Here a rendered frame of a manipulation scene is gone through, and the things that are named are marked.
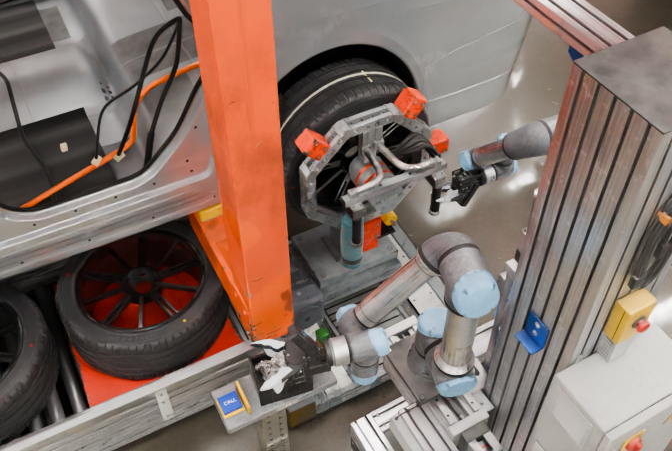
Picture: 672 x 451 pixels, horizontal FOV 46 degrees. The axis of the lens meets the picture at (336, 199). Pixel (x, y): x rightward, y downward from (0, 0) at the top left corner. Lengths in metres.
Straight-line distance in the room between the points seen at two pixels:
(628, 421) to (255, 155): 1.18
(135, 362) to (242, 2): 1.64
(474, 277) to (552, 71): 3.23
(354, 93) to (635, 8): 3.26
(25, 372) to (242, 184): 1.21
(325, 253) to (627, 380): 1.77
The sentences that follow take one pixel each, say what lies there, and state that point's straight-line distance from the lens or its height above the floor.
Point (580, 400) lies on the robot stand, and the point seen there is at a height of 1.23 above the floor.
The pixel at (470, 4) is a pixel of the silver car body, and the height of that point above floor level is 1.32.
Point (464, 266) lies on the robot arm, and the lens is 1.96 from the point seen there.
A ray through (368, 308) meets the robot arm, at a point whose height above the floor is 1.21.
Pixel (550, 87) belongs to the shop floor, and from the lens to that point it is 4.93.
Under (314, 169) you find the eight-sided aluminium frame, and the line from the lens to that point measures 2.84.
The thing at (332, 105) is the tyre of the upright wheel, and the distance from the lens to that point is 2.83.
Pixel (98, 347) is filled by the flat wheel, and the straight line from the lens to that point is 3.08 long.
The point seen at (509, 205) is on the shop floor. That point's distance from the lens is 4.15.
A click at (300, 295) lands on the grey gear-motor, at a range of 3.19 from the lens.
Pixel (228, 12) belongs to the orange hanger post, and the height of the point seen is 1.94.
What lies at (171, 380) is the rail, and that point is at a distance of 3.06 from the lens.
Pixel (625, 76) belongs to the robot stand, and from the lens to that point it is 1.65.
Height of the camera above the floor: 2.98
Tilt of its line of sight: 47 degrees down
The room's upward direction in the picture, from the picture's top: straight up
